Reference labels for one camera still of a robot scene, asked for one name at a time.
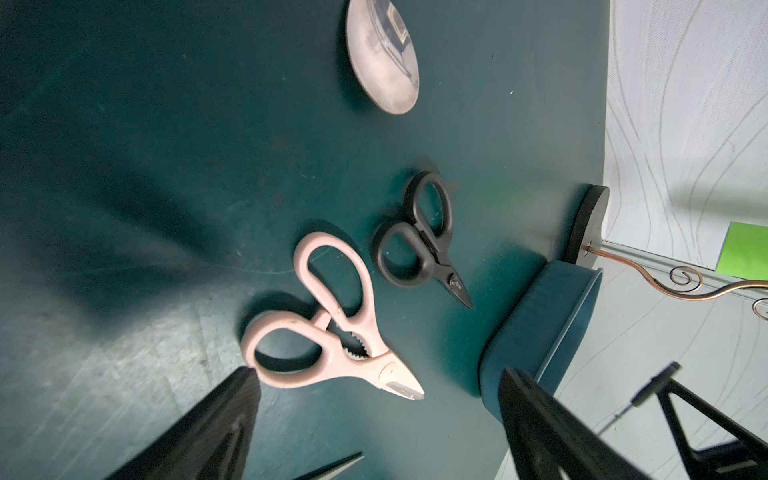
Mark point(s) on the blue plastic storage box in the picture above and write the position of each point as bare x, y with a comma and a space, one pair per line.
543, 332

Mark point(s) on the copper hook stand rod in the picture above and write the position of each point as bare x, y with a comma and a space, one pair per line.
683, 281

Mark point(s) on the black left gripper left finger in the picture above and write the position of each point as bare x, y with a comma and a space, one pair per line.
211, 441

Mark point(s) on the silver metal spoon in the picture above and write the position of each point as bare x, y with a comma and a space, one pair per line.
382, 55

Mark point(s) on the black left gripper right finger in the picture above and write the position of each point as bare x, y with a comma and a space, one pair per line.
548, 442

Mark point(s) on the large black handled scissors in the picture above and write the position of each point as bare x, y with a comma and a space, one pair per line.
431, 248

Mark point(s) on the pink kitchen scissors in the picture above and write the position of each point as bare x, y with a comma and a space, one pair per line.
351, 347

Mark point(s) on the dark oval stand base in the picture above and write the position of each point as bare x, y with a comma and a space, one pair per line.
586, 232

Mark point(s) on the green paper tag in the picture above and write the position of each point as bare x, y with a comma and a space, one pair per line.
744, 252

